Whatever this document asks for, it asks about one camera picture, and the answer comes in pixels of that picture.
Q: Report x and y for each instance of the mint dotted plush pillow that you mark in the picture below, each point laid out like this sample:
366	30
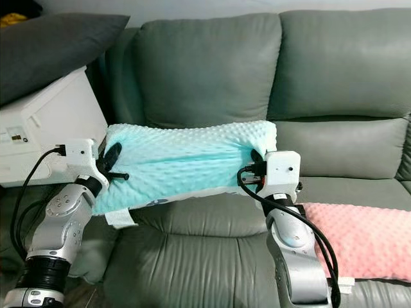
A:
186	163

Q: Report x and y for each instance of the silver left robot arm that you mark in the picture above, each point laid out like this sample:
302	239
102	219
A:
64	221

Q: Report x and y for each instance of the grey-green leather sofa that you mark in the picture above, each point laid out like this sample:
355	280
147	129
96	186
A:
205	70

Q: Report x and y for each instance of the pink dotted plush pillow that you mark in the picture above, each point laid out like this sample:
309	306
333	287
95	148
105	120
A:
359	237

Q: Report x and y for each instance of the white appliance box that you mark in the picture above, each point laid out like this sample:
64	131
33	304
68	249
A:
51	122

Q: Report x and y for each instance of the dark grey cushion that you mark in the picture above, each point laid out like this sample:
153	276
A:
51	54

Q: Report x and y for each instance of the yellow cloth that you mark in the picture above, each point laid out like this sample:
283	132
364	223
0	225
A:
8	20

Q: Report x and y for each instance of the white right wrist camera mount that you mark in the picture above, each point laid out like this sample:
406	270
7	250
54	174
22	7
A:
282	168

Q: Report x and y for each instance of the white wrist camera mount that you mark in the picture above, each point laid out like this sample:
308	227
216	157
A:
80	157
282	168

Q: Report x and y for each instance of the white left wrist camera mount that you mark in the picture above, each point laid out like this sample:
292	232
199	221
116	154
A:
80	157

